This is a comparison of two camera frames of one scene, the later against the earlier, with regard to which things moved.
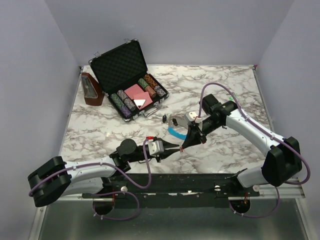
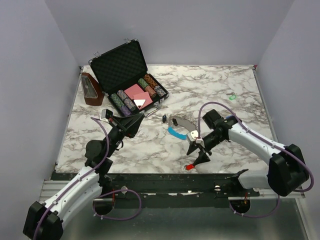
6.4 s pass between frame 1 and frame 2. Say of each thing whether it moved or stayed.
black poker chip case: stayed
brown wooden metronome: stayed
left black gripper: moved
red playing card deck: stayed
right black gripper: moved
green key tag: stayed
